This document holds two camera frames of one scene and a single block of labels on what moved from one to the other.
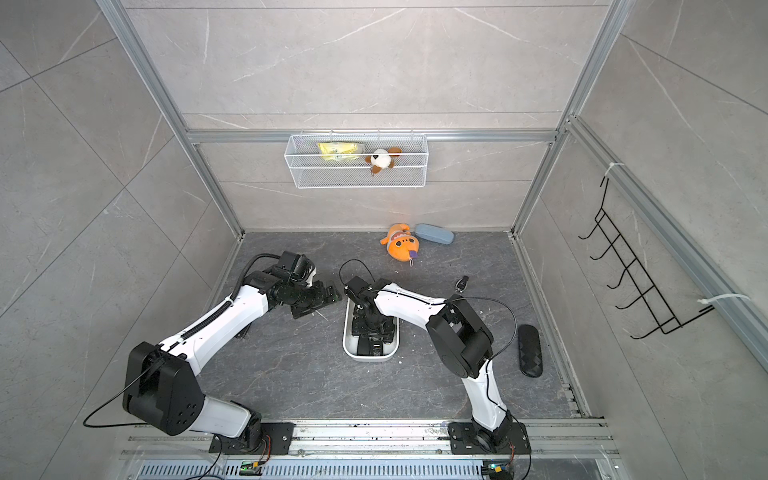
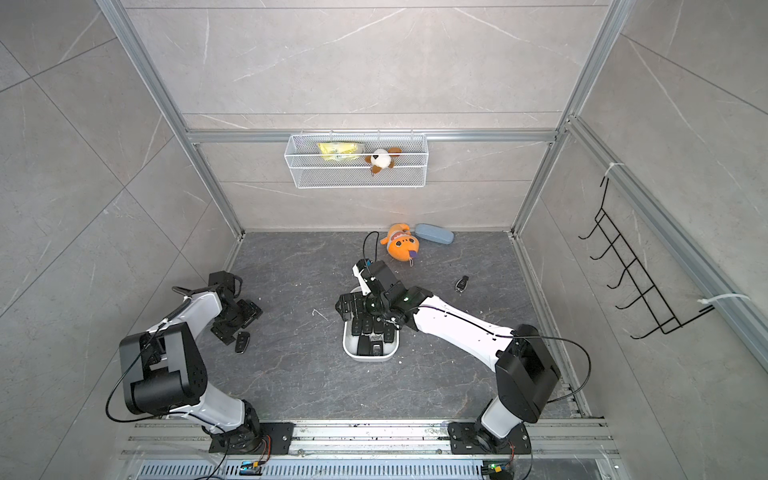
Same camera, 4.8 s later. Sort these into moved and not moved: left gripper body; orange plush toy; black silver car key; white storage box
Moved: left gripper body
Not moved: black silver car key; white storage box; orange plush toy
